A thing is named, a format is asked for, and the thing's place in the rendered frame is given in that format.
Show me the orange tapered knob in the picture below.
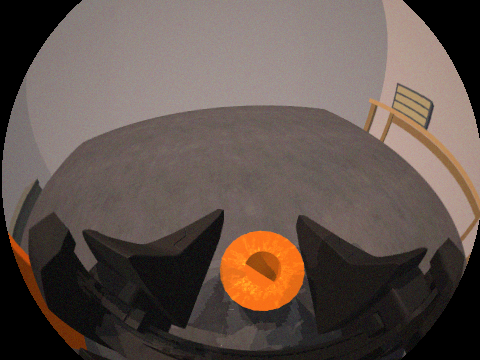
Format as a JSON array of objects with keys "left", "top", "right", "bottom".
[{"left": 220, "top": 231, "right": 305, "bottom": 311}]

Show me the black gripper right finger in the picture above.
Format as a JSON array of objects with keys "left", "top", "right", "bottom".
[{"left": 296, "top": 215, "right": 427, "bottom": 335}]

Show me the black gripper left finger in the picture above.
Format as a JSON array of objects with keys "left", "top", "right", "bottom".
[{"left": 83, "top": 209, "right": 224, "bottom": 329}]

